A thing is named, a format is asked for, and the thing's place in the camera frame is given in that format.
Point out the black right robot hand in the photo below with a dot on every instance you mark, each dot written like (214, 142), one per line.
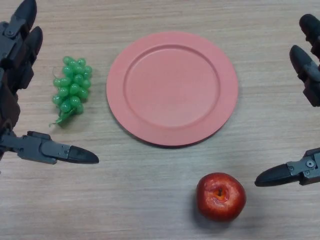
(303, 67)

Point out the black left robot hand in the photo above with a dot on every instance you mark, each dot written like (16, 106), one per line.
(15, 60)

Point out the red apple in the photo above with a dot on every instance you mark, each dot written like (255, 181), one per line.
(221, 197)

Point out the pink round plate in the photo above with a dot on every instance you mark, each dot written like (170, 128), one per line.
(172, 90)

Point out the green grape bunch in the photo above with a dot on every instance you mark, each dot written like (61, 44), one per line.
(73, 86)

